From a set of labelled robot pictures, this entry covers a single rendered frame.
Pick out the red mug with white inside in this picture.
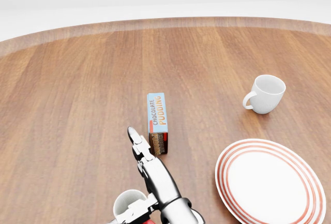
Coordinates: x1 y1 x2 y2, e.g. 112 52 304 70
113 189 156 224

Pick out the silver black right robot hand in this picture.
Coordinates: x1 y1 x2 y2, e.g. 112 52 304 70
107 126 182 224

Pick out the white plate with red rings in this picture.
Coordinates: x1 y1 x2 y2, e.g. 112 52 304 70
215 138 327 224

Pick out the blue chocolate pudding box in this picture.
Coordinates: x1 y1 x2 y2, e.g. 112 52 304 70
147 92 169 156

